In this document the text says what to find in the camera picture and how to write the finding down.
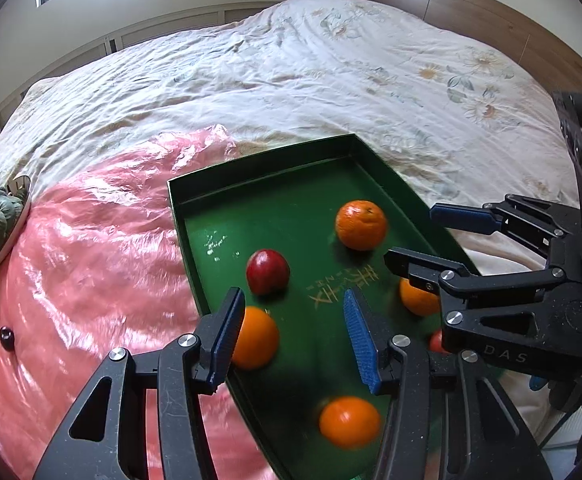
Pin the red apple in tray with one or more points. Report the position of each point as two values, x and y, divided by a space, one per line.
267 271

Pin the pink plastic sheet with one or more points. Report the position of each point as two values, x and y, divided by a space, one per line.
97 266

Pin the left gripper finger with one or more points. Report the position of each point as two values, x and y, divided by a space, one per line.
437 275
548 229

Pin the dark red small fruit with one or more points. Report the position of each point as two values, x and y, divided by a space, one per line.
7 338

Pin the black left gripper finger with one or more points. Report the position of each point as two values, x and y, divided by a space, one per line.
483 434
103 435

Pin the orange at tray top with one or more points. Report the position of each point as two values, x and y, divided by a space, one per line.
361 225

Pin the small red fruit in tray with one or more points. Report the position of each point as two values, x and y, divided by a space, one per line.
436 342

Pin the white floral bed quilt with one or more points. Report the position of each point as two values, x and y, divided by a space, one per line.
460 122

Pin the green shallow tray box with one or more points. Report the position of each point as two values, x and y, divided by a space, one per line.
286 199

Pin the orange at tray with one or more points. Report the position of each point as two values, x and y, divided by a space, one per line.
349 422
361 225
258 340

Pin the wooden headboard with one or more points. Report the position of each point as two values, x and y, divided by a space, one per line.
554 64

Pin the orange at tray bottom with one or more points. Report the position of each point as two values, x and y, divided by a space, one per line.
349 422

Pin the orange at tray left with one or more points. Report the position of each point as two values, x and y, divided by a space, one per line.
258 340

